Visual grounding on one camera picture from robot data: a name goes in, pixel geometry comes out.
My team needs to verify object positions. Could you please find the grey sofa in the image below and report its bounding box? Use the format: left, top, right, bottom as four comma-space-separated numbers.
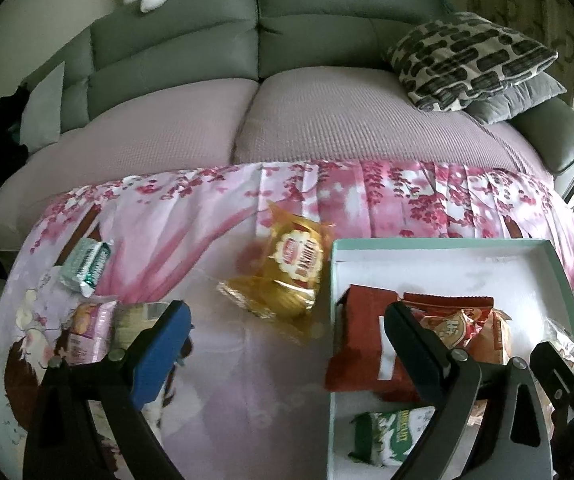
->
0, 0, 574, 251

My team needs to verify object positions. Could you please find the beige snack packet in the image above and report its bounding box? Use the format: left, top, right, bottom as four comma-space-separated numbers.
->
114, 302, 168, 356

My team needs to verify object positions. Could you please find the grey pillow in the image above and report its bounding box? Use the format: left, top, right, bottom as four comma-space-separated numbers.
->
464, 72, 568, 126

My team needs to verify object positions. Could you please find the teal cardboard box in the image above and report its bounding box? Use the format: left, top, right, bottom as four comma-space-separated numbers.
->
327, 239, 574, 480

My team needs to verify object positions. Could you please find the pink snack packet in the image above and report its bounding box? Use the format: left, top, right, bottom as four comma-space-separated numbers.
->
69, 300, 118, 366

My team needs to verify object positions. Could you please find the dark red striped packet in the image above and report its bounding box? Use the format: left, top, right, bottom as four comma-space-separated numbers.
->
324, 285, 418, 403

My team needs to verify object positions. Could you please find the yellow bread packet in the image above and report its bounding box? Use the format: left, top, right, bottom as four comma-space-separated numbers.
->
217, 202, 338, 333

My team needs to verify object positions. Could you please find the small teal packet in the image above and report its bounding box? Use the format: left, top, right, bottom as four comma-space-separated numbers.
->
59, 239, 112, 297

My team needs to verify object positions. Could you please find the pale cushion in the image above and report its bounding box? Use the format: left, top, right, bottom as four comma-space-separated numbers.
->
19, 62, 65, 153

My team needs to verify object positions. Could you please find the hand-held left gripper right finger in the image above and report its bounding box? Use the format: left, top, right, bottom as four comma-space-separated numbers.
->
384, 301, 552, 480

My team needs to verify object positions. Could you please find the black white patterned pillow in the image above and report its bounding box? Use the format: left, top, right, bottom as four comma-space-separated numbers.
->
384, 12, 558, 111

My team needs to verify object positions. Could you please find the lilac sofa cover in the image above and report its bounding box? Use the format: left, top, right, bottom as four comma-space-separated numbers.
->
0, 67, 552, 251

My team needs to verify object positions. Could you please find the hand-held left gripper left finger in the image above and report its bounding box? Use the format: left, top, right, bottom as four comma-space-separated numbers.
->
23, 300, 192, 480

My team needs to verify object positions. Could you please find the red foil snack packet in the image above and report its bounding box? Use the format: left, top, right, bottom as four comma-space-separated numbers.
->
399, 292, 510, 366

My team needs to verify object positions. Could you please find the pink printed blanket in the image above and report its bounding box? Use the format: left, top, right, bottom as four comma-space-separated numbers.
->
0, 160, 574, 480

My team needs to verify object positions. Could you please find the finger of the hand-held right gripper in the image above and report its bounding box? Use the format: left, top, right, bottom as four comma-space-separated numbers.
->
529, 342, 574, 411

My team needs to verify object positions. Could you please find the patterned curtain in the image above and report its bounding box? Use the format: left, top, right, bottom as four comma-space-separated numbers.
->
467, 0, 574, 111

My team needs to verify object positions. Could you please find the green biscuit packet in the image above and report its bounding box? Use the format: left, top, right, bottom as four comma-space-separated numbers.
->
349, 407, 435, 466

